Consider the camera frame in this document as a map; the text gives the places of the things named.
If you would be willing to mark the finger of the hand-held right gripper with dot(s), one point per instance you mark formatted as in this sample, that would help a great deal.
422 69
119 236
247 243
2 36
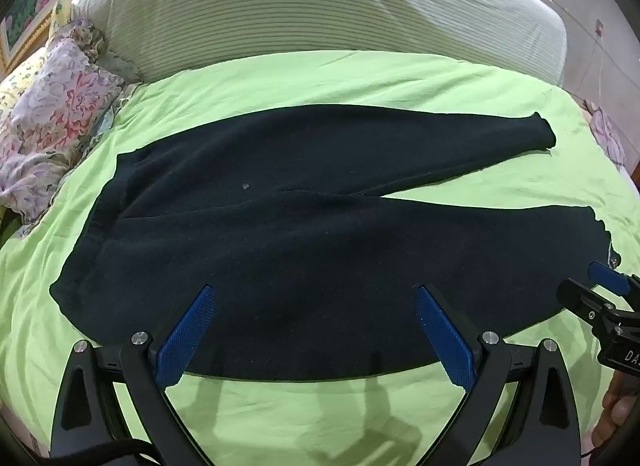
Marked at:
609 277
582 298

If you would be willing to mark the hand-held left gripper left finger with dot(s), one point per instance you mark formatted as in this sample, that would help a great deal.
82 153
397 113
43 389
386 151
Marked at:
186 336

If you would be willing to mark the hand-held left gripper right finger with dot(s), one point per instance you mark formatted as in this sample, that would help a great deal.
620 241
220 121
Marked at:
442 336

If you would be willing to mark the black pants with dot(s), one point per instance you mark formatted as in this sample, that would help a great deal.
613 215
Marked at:
300 246

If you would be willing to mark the person's right hand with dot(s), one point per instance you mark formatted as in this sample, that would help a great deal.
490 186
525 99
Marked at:
617 408

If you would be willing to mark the floral cloth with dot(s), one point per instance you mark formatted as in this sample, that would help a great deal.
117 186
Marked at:
607 136

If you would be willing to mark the pink floral pillow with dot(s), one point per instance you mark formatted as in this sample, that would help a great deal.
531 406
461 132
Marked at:
55 105

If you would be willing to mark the green bed sheet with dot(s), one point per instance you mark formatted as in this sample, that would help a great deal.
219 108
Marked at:
325 80

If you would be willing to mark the yellow floral pillow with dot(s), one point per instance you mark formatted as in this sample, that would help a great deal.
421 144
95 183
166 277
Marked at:
20 81

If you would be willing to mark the white striped headboard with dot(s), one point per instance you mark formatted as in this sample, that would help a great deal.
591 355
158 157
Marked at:
300 0

